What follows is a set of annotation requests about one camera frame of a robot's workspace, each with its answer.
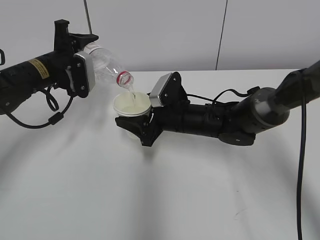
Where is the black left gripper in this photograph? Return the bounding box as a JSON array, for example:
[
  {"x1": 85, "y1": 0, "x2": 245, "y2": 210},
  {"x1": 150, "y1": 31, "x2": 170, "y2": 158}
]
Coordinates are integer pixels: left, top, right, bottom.
[{"x1": 53, "y1": 19, "x2": 99, "y2": 97}]

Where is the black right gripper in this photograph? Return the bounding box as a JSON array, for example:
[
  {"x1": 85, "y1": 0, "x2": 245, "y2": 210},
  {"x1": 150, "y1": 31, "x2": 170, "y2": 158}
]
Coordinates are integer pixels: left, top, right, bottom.
[{"x1": 115, "y1": 106, "x2": 168, "y2": 147}]

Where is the white paper cup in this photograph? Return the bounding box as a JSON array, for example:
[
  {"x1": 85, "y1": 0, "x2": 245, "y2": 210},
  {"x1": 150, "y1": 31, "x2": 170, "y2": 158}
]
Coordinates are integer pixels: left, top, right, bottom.
[{"x1": 113, "y1": 91, "x2": 151, "y2": 118}]

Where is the clear red-label water bottle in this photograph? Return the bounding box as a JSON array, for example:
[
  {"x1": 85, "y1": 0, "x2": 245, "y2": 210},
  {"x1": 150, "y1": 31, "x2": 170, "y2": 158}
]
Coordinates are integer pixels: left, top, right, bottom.
[{"x1": 83, "y1": 42, "x2": 134, "y2": 89}]

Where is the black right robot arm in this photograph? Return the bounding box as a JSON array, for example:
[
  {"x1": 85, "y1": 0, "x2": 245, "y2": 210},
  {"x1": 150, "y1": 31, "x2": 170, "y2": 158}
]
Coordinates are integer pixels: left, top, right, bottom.
[{"x1": 115, "y1": 63, "x2": 320, "y2": 147}]

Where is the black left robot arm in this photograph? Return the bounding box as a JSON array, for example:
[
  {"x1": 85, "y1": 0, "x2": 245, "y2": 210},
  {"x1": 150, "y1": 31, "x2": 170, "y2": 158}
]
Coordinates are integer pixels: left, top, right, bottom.
[{"x1": 0, "y1": 19, "x2": 99, "y2": 114}]

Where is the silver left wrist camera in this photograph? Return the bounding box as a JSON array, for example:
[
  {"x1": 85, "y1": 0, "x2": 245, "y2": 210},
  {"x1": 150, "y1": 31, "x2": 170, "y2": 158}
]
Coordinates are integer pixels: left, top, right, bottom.
[{"x1": 69, "y1": 51, "x2": 96, "y2": 99}]

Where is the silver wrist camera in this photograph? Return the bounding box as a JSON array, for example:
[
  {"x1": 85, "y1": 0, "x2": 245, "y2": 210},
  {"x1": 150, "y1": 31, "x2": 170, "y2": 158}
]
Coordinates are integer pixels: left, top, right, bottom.
[
  {"x1": 69, "y1": 51, "x2": 96, "y2": 99},
  {"x1": 149, "y1": 71, "x2": 188, "y2": 108}
]

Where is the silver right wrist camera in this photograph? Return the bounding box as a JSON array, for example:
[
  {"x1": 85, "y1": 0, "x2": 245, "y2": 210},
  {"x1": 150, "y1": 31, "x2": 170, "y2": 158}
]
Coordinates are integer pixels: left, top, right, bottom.
[{"x1": 149, "y1": 71, "x2": 188, "y2": 108}]

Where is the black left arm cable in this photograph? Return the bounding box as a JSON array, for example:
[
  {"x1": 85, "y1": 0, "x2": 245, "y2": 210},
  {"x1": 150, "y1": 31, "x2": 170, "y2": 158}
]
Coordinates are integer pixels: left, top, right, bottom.
[{"x1": 0, "y1": 48, "x2": 76, "y2": 130}]

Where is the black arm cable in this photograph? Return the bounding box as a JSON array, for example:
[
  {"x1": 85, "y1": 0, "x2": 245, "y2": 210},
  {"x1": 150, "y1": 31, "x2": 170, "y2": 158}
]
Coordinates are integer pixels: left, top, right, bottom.
[
  {"x1": 186, "y1": 86, "x2": 261, "y2": 106},
  {"x1": 0, "y1": 48, "x2": 76, "y2": 130}
]

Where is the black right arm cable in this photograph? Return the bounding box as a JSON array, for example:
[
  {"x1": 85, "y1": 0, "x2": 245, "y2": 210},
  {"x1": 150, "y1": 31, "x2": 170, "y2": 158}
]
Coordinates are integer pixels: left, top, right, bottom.
[{"x1": 186, "y1": 86, "x2": 261, "y2": 106}]

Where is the black hanging cable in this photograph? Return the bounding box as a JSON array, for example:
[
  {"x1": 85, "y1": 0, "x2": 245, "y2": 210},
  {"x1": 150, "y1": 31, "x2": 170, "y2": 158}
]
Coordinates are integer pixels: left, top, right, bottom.
[{"x1": 296, "y1": 72, "x2": 307, "y2": 240}]

